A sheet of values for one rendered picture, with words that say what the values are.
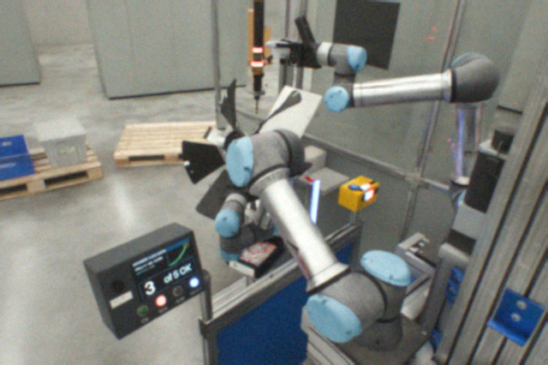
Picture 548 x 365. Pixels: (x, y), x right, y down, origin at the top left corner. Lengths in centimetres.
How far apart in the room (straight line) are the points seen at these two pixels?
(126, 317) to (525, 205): 91
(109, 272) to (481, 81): 107
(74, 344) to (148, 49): 525
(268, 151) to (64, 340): 196
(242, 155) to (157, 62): 614
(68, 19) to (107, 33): 667
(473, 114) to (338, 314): 79
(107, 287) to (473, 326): 88
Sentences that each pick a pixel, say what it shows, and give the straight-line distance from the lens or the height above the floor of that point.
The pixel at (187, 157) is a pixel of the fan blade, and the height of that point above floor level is 107.
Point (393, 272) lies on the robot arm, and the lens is 92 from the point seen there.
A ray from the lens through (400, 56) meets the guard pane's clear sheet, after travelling 196.
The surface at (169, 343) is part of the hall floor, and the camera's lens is 240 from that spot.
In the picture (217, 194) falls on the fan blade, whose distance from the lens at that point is 165.
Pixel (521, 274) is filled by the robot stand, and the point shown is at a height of 132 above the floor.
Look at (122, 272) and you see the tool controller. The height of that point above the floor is 123.
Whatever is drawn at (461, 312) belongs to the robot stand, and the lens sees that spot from 107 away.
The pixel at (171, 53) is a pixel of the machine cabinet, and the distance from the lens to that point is 701.
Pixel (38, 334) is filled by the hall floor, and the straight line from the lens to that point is 270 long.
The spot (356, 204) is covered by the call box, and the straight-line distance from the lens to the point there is 163.
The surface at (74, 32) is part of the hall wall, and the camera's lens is 1347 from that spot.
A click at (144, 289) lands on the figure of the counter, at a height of 117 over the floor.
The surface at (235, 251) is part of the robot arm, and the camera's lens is 124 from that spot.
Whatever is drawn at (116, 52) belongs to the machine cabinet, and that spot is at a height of 76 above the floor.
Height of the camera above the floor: 185
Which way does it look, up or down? 28 degrees down
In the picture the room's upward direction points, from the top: 2 degrees clockwise
